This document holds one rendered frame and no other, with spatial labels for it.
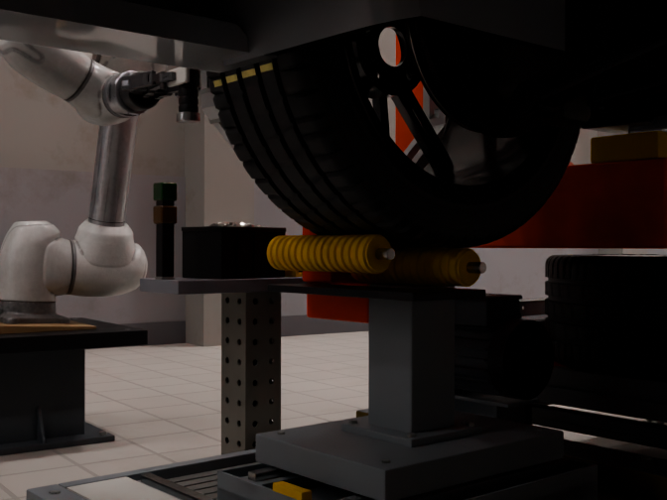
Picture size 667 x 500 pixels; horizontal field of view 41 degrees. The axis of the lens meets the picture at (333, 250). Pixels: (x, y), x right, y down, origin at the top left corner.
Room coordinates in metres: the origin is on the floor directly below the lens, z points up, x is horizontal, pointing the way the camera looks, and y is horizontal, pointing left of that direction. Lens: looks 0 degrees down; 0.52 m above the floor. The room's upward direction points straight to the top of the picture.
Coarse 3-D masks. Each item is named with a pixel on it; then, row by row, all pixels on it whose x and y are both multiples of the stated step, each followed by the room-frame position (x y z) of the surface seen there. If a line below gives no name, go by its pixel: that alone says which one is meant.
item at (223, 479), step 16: (256, 464) 1.43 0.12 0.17; (544, 464) 1.44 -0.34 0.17; (560, 464) 1.46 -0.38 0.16; (576, 464) 1.46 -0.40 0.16; (592, 464) 1.44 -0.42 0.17; (224, 480) 1.37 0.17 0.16; (240, 480) 1.34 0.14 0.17; (256, 480) 1.33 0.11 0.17; (272, 480) 1.34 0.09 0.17; (288, 480) 1.35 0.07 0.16; (304, 480) 1.36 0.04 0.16; (480, 480) 1.34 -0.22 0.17; (496, 480) 1.35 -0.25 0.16; (512, 480) 1.38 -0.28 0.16; (528, 480) 1.40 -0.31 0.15; (544, 480) 1.34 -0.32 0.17; (560, 480) 1.37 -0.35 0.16; (576, 480) 1.40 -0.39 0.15; (592, 480) 1.43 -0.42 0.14; (224, 496) 1.37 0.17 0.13; (240, 496) 1.34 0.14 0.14; (256, 496) 1.31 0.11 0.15; (272, 496) 1.28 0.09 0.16; (288, 496) 1.25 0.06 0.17; (304, 496) 1.23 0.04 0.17; (320, 496) 1.33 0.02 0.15; (336, 496) 1.33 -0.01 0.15; (352, 496) 1.21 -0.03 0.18; (416, 496) 1.25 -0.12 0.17; (432, 496) 1.26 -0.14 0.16; (448, 496) 1.28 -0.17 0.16; (464, 496) 1.30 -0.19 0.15; (480, 496) 1.25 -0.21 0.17; (496, 496) 1.27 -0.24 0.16; (512, 496) 1.30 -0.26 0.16; (528, 496) 1.32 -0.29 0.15; (544, 496) 1.34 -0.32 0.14; (560, 496) 1.37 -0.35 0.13; (576, 496) 1.40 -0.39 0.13; (592, 496) 1.43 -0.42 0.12
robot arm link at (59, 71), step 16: (0, 48) 1.72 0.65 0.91; (16, 48) 1.70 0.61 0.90; (32, 48) 1.71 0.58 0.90; (48, 48) 1.72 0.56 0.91; (16, 64) 1.72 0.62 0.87; (32, 64) 1.72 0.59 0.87; (48, 64) 1.72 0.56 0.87; (64, 64) 1.74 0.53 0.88; (80, 64) 1.76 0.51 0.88; (32, 80) 1.75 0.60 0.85; (48, 80) 1.74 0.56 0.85; (64, 80) 1.75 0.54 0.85; (80, 80) 1.77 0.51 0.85; (64, 96) 1.79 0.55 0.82
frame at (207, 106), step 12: (204, 72) 1.38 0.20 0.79; (204, 84) 1.38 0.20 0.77; (204, 96) 1.38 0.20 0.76; (204, 108) 1.38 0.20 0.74; (432, 108) 1.71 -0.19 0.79; (216, 120) 1.39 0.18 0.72; (432, 120) 1.70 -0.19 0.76; (444, 120) 1.67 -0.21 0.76; (444, 132) 1.66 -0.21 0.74; (408, 156) 1.67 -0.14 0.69; (420, 156) 1.63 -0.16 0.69
